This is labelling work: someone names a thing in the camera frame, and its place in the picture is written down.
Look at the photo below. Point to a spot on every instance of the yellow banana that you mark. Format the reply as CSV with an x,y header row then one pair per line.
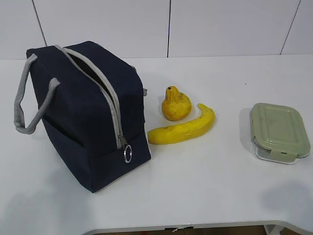
x,y
184,131

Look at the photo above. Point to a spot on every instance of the yellow pear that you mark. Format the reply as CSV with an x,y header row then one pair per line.
x,y
176,105

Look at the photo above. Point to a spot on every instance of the navy blue lunch bag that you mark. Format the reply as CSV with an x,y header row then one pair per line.
x,y
92,106

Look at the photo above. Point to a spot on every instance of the green lid glass container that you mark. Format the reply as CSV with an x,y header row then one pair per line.
x,y
278,133

